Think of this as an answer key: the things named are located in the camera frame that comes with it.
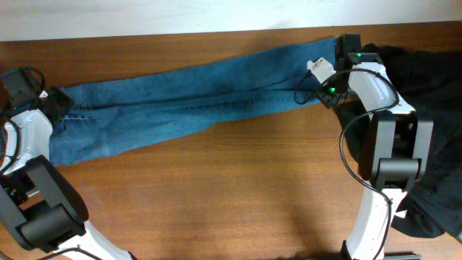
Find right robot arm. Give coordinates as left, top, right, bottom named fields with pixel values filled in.
left=308, top=34, right=433, bottom=259

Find black clothing pile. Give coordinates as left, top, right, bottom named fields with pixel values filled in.
left=335, top=43, right=462, bottom=239

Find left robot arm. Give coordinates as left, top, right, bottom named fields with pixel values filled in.
left=1, top=88, right=134, bottom=260

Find blue denim jeans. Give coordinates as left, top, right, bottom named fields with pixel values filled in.
left=50, top=38, right=335, bottom=166

